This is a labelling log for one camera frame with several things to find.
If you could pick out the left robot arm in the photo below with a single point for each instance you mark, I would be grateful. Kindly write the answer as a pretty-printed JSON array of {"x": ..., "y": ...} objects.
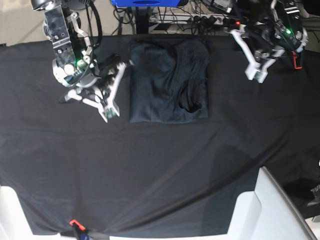
[{"x": 285, "y": 11}]

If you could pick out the red and black clamp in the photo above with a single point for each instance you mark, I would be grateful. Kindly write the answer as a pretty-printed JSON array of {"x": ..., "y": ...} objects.
[{"x": 297, "y": 59}]

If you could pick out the black monitor stand pole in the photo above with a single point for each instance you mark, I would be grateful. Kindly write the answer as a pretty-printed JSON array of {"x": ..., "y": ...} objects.
[{"x": 142, "y": 16}]

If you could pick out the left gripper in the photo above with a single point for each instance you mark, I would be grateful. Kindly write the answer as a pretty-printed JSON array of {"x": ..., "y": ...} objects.
[{"x": 262, "y": 38}]

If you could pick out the blue box on stand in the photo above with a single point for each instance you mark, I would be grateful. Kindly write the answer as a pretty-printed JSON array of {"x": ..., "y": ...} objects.
[{"x": 149, "y": 3}]

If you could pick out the black round base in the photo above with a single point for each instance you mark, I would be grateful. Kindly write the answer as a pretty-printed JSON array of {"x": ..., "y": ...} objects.
[{"x": 77, "y": 5}]

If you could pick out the dark grey T-shirt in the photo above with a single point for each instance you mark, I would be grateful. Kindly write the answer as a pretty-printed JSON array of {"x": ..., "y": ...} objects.
[{"x": 169, "y": 82}]

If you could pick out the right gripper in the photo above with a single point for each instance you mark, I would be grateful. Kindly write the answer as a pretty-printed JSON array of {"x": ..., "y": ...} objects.
[{"x": 94, "y": 76}]

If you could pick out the white chair left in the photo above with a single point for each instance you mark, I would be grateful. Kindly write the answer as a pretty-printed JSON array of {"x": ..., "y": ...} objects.
[{"x": 13, "y": 222}]

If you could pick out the white power strip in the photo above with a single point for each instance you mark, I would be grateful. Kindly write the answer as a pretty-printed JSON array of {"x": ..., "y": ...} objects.
[{"x": 183, "y": 18}]

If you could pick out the black table cloth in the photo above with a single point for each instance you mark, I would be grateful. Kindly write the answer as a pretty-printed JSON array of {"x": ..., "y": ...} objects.
[{"x": 152, "y": 179}]

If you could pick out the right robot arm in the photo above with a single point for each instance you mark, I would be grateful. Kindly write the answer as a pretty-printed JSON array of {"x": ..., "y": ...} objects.
[{"x": 75, "y": 65}]

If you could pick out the blue clamp at bottom edge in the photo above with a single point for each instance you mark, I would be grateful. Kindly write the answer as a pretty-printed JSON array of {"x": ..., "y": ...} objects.
[{"x": 80, "y": 232}]

